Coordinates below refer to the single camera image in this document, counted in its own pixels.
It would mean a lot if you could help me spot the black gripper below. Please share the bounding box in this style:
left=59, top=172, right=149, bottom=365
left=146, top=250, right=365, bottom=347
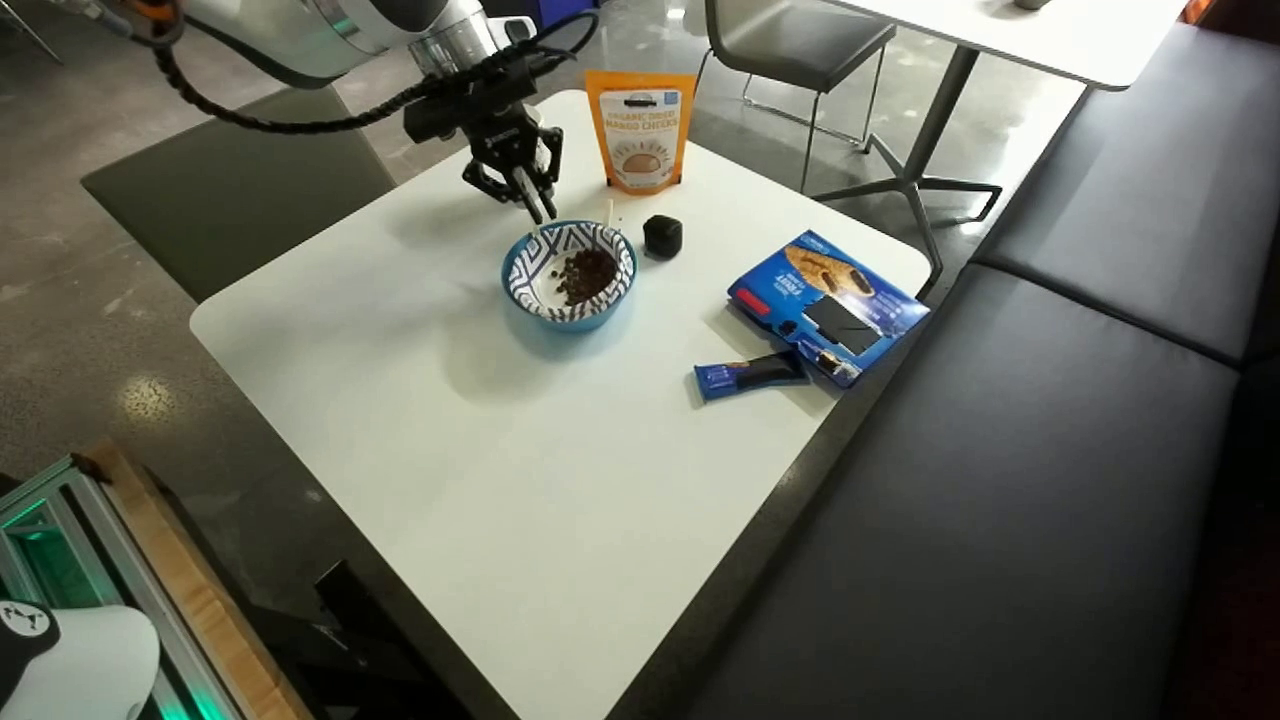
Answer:
left=404, top=69, right=563, bottom=223

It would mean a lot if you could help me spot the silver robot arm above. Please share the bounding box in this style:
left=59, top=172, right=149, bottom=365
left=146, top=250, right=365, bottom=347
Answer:
left=86, top=0, right=595, bottom=223

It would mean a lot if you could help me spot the patterned paper bowl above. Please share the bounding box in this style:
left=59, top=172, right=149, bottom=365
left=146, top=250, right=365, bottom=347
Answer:
left=500, top=215, right=639, bottom=325

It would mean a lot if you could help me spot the blue bowl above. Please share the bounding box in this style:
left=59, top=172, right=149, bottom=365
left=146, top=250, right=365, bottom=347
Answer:
left=500, top=215, right=645, bottom=337

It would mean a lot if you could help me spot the orange snack pouch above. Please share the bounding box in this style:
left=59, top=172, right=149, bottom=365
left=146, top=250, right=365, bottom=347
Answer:
left=586, top=69, right=698, bottom=195

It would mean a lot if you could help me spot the small black bean bag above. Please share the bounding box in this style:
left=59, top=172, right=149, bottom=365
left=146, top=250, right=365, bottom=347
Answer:
left=645, top=215, right=686, bottom=258

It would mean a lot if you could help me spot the blue snack bar wrapper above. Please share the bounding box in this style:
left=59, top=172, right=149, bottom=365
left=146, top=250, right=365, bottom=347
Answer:
left=692, top=352, right=805, bottom=399

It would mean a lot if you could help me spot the black cushioned chair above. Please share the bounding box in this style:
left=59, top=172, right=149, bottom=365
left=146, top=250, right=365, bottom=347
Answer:
left=701, top=0, right=896, bottom=143

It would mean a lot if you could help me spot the blue cookie box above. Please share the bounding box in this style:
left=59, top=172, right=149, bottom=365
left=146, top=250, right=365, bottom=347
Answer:
left=729, top=233, right=928, bottom=388

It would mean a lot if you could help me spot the black bench seat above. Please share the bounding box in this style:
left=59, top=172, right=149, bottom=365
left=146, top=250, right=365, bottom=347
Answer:
left=617, top=0, right=1280, bottom=720

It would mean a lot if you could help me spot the white cap with logo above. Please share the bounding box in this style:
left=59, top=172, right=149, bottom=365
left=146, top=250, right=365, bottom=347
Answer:
left=0, top=600, right=159, bottom=720

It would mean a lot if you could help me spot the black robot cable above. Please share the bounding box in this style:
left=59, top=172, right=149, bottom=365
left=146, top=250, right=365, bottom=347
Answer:
left=146, top=8, right=604, bottom=137

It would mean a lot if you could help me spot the wooden rail frame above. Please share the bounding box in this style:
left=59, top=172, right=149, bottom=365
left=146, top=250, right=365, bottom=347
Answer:
left=0, top=448, right=311, bottom=720

